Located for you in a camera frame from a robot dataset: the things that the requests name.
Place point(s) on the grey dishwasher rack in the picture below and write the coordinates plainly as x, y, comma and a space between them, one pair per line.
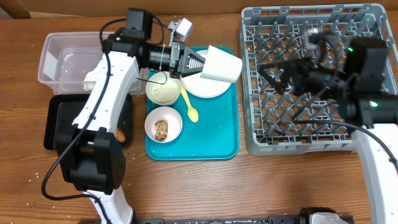
282, 123

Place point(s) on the white cup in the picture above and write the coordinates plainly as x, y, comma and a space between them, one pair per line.
221, 66

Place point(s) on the black tray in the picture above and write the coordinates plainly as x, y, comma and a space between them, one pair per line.
63, 109

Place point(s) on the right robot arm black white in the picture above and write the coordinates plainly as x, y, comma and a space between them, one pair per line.
368, 111

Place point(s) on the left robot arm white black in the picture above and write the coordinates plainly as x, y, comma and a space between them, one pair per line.
89, 154

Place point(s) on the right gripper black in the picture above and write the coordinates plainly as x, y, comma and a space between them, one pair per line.
297, 65

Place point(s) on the yellow plastic spoon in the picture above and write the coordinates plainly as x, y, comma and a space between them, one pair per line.
191, 111

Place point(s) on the cream bowl with rice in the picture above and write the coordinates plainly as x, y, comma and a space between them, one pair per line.
162, 89

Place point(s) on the pink plate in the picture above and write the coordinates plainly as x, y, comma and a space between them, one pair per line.
203, 87

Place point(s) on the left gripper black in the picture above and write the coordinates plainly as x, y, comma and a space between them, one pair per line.
178, 51

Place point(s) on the clear plastic bin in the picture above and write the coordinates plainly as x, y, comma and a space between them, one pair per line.
66, 59

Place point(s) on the brown sausage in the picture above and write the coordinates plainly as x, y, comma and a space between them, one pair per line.
120, 136

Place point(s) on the teal serving tray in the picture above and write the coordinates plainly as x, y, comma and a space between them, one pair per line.
214, 136

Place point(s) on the brown food piece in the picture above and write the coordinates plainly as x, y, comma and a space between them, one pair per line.
161, 130

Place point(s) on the pink bowl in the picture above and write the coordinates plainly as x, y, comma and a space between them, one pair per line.
173, 119

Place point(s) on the white napkin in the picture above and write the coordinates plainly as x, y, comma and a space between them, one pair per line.
93, 76

